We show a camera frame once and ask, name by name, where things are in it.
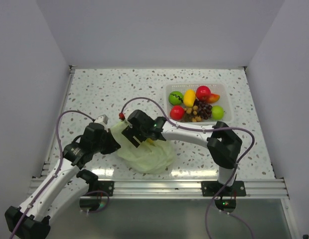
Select red apple toy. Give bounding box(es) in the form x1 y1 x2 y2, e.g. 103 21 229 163
196 86 211 101

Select yellow mango toy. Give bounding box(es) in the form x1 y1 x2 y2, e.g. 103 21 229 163
183 89 196 108

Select red tomato toy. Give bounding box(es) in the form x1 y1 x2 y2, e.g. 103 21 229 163
169 105 185 121

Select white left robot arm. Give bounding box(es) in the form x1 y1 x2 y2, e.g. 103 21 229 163
4 122 121 239

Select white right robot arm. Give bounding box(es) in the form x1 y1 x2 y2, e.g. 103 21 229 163
119 110 242 196

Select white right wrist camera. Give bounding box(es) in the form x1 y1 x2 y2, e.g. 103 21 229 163
119 112 132 127

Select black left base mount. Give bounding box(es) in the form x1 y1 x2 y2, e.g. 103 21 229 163
79 180 114 214

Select dark red grape bunch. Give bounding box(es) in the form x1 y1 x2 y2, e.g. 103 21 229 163
194 100 212 120

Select white plastic mesh basket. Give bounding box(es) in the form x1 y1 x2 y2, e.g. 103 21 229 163
163 83 234 125

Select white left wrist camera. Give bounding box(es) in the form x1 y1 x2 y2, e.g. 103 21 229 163
94 115 108 125

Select light green plastic bag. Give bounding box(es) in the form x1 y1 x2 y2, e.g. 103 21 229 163
110 122 175 174

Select red orange mango toy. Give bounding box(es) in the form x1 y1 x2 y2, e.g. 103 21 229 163
206 93 220 104

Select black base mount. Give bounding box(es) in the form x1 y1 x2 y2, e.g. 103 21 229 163
79 180 114 214
200 180 245 213

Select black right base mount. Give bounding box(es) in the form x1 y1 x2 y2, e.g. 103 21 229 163
200 180 245 213

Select green watermelon toy ball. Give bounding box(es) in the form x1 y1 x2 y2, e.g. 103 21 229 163
168 91 183 106

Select green apple toy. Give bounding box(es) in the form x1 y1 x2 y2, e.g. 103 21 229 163
211 106 224 120

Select aluminium table rail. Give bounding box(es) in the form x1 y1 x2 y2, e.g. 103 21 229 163
29 177 290 199

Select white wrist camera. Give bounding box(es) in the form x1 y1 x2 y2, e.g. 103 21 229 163
94 115 108 125
119 112 132 127

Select brown longan bunch toy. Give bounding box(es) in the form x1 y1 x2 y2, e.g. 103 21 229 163
182 106 202 122

